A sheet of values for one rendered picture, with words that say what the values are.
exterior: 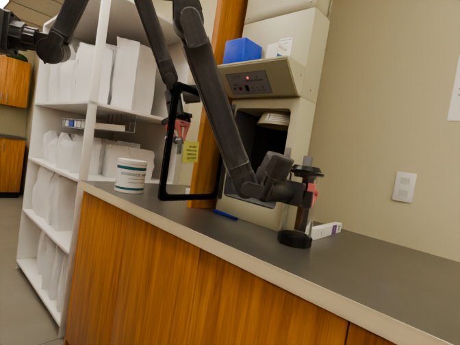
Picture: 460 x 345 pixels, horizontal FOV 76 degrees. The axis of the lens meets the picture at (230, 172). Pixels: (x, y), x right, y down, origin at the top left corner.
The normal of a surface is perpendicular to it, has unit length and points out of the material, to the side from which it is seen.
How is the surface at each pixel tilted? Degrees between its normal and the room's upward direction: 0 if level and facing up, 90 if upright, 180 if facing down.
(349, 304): 90
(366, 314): 90
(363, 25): 90
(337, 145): 90
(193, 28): 104
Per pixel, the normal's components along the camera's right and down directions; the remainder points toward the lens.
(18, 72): 0.72, 0.15
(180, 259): -0.68, -0.07
